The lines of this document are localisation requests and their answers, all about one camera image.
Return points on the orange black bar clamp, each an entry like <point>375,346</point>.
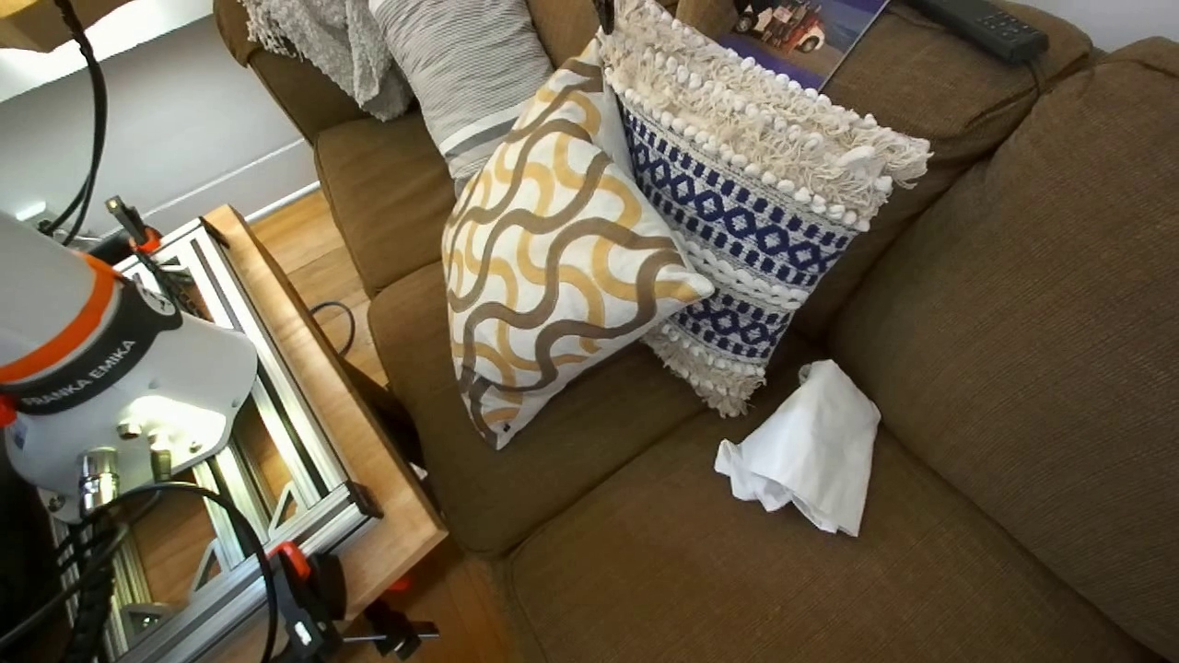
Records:
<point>311,599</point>

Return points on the gold wave pattern pillow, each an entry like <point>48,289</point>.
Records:
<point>555,259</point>

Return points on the wooden side table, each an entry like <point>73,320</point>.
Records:
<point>402,529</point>

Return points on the brown fabric sofa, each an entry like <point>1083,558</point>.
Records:
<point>1015,319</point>

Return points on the blue white tufted pillow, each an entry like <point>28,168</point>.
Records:
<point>764,185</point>

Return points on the orange handled clamp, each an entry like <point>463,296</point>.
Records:
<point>144,240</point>

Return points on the grey knitted throw blanket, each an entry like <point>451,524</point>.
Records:
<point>339,39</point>

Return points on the blue paperback book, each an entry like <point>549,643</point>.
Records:
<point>802,39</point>

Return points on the white orange robot arm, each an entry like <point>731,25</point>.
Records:
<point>97,361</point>

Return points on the grey striped pillow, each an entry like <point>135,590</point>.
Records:
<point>469,62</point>

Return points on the black remote control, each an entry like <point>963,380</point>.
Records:
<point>989,25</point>

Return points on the aluminium extrusion frame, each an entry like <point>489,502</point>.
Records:
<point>188,571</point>

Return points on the white crumpled cloth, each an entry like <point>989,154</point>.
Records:
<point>809,453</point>

